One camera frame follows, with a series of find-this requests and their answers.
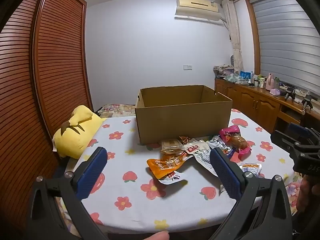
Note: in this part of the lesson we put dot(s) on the floral strawberry bedsheet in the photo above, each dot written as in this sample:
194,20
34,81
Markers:
125,160

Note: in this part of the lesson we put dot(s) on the person's left hand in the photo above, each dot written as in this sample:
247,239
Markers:
156,236

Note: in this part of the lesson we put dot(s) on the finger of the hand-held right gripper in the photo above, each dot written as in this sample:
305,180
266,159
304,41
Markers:
283,140
298,130

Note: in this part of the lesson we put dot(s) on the small grey fan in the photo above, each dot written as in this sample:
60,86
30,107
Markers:
232,60

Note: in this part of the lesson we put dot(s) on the cream patterned curtain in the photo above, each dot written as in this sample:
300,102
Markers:
235,35

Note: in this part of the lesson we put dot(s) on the blue box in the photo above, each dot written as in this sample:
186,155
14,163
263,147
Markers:
245,75

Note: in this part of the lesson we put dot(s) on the floral pillow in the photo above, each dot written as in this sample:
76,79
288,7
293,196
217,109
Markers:
117,110

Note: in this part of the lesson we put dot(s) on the green patterned cloth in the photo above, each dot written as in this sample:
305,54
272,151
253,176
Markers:
235,78

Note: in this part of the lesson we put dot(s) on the white wall switch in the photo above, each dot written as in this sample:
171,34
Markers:
187,67

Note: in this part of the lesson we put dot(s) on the pink drumstick snack packet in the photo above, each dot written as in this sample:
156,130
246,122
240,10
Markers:
236,140

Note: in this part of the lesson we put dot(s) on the white red label snack packet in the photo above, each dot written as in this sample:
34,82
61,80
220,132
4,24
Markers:
197,148

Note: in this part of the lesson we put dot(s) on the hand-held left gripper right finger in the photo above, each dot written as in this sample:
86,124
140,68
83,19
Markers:
225,173

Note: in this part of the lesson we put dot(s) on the grey window blind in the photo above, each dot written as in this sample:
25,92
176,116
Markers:
285,40

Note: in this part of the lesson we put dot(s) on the beige biscuit packet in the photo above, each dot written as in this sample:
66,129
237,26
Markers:
171,146

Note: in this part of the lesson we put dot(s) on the pink bottle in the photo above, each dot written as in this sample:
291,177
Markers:
270,82

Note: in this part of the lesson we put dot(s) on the black gripper stand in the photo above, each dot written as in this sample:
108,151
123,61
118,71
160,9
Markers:
288,92
307,101

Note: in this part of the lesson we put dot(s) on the cream air conditioner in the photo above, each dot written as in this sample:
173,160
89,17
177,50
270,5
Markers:
197,5

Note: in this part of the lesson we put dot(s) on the purple blue snack packet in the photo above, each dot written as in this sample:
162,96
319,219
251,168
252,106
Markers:
220,142

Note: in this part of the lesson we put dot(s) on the purple pouch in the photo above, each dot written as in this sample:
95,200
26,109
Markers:
275,92

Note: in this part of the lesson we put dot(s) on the white orange snack packet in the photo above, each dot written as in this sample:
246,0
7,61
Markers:
251,170

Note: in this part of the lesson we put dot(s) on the person's right hand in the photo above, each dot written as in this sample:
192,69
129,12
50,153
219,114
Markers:
305,192

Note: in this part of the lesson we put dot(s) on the small orange brown snack packet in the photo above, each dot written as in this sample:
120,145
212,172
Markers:
185,140

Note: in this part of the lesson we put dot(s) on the brown cardboard box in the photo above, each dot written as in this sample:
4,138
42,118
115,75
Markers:
182,120

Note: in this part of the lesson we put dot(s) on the stack of papers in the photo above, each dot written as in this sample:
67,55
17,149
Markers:
223,70

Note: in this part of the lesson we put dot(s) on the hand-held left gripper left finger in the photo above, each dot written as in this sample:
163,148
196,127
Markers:
91,173

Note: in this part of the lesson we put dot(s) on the wooden cabinet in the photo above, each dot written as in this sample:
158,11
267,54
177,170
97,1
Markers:
250,100

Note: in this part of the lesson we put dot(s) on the yellow plush toy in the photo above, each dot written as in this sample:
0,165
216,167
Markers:
75,132

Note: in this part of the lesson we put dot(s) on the wooden louvered wardrobe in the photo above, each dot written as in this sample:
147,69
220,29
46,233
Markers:
37,80

